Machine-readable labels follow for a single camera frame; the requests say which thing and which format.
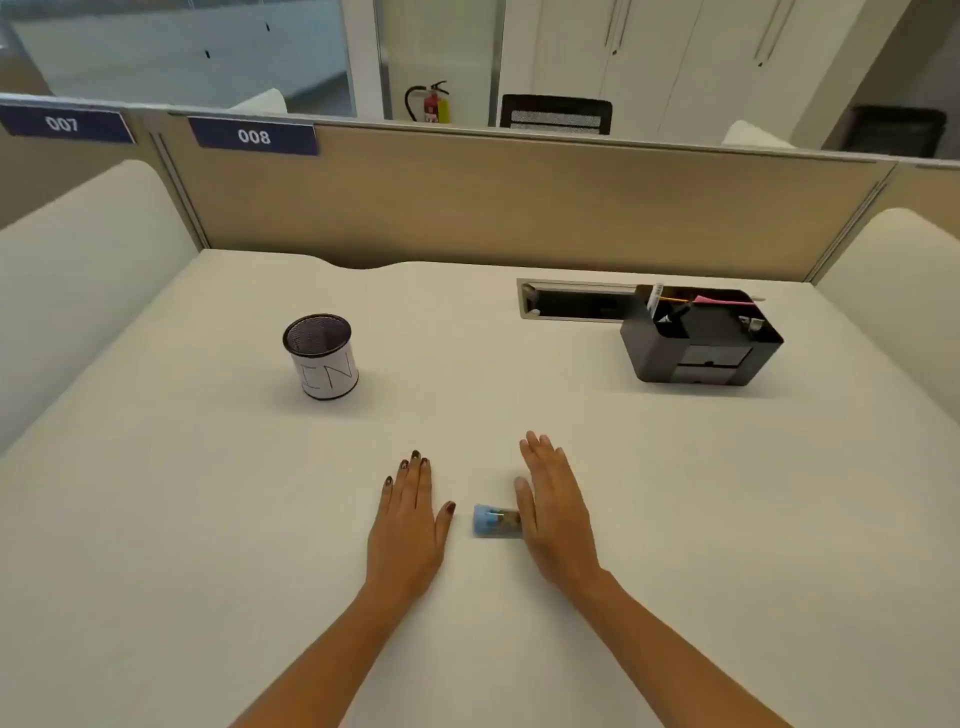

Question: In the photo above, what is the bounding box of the grey desk cable slot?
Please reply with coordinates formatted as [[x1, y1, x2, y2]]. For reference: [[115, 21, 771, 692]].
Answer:
[[515, 277, 640, 323]]

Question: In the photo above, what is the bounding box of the person's left forearm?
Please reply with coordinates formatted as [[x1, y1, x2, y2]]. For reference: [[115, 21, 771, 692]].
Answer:
[[231, 582, 430, 728]]

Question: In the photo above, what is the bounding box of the blue pencil sharpener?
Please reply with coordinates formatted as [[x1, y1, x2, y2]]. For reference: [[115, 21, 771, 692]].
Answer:
[[471, 503, 525, 540]]

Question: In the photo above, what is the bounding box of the black desk organizer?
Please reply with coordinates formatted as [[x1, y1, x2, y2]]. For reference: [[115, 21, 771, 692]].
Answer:
[[618, 284, 786, 388]]

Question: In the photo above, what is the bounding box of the black waste bin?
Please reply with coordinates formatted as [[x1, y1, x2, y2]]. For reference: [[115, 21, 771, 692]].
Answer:
[[837, 104, 948, 159]]

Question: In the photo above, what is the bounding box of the black mesh cup white paper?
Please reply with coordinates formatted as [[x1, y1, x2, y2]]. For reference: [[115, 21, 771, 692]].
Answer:
[[282, 312, 360, 403]]

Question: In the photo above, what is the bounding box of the white rounded side divider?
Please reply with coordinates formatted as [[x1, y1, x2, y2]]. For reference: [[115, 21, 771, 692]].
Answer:
[[814, 207, 960, 423], [0, 158, 201, 456]]

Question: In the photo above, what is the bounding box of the black mesh office chair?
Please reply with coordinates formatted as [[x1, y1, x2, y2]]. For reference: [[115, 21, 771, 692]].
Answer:
[[498, 93, 614, 137]]

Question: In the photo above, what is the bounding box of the person's left hand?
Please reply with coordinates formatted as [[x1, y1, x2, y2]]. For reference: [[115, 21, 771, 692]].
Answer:
[[365, 450, 458, 594]]

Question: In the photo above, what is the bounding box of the blue desk number label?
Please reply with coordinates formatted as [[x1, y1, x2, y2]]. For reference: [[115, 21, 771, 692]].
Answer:
[[187, 116, 321, 157], [0, 104, 137, 145]]

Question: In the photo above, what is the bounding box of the red fire extinguisher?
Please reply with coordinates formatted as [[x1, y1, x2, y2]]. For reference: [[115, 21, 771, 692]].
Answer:
[[404, 80, 452, 126]]

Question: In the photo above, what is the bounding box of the white cabinet with handles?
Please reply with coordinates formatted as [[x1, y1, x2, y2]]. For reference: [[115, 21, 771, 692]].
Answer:
[[501, 0, 915, 150]]

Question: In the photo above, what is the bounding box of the person's right hand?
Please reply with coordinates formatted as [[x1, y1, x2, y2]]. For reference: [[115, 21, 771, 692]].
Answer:
[[513, 430, 608, 598]]

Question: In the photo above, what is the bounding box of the glass wall panel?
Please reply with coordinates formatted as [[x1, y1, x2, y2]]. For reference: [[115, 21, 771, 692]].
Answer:
[[0, 0, 358, 119]]

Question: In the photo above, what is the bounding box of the person's right forearm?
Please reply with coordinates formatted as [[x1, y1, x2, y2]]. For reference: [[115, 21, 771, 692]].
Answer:
[[564, 570, 794, 728]]

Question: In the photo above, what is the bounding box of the beige desk partition panel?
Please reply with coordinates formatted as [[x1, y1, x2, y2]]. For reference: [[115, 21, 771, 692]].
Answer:
[[139, 110, 900, 285]]

